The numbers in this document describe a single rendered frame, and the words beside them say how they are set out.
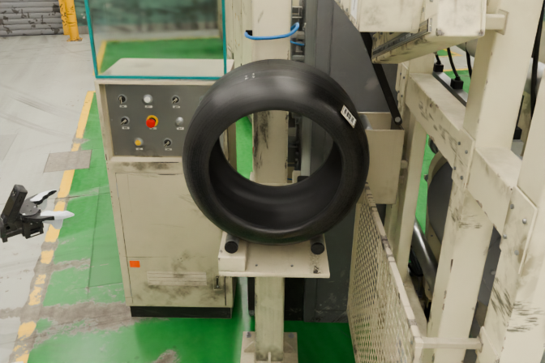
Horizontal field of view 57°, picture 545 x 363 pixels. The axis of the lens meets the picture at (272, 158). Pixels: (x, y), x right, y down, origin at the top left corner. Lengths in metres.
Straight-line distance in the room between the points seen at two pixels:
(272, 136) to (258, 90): 0.47
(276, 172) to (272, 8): 0.61
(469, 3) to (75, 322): 2.41
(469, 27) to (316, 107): 0.51
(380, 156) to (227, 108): 0.67
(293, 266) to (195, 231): 0.80
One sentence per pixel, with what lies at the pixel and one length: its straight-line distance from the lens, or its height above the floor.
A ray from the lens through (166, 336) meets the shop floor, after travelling 2.70.
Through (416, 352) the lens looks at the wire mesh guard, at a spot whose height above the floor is 0.97.
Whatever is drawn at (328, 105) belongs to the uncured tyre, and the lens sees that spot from 1.43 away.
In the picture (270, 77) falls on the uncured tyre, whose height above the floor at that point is 1.46.
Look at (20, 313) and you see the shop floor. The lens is 3.06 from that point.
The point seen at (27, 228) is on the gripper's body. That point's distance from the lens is 1.68.
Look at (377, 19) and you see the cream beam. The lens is 1.15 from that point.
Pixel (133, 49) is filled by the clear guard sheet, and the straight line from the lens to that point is 2.17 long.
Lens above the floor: 1.84
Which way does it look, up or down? 24 degrees down
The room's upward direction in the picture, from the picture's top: straight up
